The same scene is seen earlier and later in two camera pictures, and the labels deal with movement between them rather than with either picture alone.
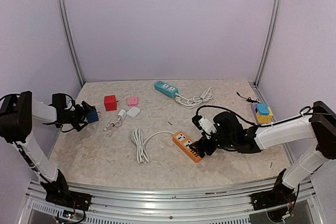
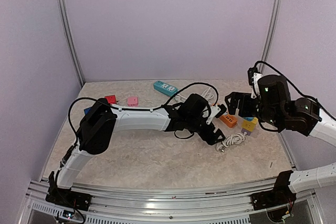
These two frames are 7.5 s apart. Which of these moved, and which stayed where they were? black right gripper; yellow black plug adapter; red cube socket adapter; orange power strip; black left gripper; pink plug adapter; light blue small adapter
Moved: yellow black plug adapter; light blue small adapter; black right gripper; black left gripper; orange power strip
Stayed: red cube socket adapter; pink plug adapter
